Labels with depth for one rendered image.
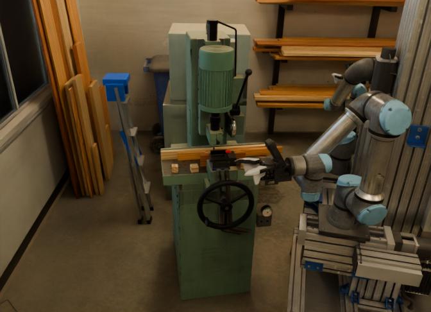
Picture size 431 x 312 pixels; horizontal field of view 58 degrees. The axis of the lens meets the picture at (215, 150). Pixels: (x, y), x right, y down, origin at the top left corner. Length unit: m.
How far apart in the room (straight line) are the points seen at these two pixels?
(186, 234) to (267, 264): 0.80
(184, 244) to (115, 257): 0.78
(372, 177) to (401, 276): 0.49
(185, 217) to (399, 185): 1.09
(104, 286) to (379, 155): 1.89
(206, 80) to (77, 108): 1.56
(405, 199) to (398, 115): 0.64
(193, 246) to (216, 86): 0.93
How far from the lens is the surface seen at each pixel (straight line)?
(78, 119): 3.29
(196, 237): 2.27
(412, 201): 2.09
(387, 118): 1.51
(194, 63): 2.17
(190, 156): 2.16
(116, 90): 2.71
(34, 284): 2.90
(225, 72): 1.94
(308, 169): 1.49
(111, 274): 2.82
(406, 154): 1.96
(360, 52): 4.18
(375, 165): 1.63
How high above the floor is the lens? 1.93
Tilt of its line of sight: 27 degrees down
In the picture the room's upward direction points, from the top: 1 degrees clockwise
